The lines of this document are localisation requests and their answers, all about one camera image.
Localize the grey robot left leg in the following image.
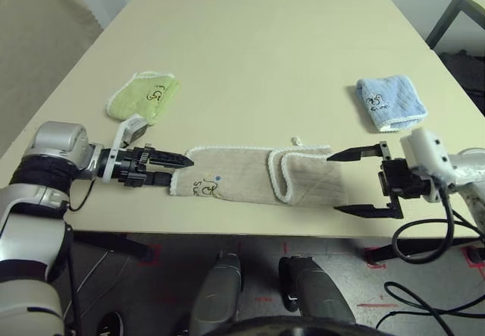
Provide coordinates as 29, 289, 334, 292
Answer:
189, 250, 243, 336

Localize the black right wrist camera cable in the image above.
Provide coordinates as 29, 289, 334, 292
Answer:
392, 178, 485, 265

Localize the thin black cable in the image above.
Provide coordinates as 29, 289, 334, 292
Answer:
374, 281, 485, 331

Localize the folded green towel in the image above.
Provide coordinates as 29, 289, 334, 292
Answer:
105, 71, 182, 127

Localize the grey robot leg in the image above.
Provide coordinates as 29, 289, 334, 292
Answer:
189, 250, 243, 336
278, 254, 357, 336

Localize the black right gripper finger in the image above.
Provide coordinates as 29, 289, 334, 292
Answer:
325, 144, 383, 162
333, 203, 397, 219

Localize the grey robot right leg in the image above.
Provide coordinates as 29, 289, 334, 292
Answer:
278, 254, 357, 336

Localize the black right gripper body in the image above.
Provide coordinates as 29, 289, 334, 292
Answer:
377, 140, 437, 220

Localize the black table leg bar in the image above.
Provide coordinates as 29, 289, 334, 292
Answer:
71, 232, 156, 263
365, 235, 485, 263

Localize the black round floor object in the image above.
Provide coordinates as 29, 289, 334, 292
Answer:
100, 311, 126, 336

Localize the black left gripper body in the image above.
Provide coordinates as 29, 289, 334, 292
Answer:
102, 143, 172, 189

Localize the black robot waist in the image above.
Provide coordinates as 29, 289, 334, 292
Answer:
230, 315, 365, 336

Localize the thin white wire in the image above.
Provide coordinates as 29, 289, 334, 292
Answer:
75, 250, 114, 295

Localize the folded blue towel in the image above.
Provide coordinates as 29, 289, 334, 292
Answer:
355, 74, 428, 133

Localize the beige towel with white trim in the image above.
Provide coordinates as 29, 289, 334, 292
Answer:
169, 135, 344, 206

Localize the beige fabric curtain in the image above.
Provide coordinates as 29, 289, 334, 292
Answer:
0, 0, 103, 159

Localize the side table with black legs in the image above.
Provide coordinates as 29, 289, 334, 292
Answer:
424, 0, 485, 49

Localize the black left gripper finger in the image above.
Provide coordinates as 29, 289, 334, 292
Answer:
149, 149, 196, 170

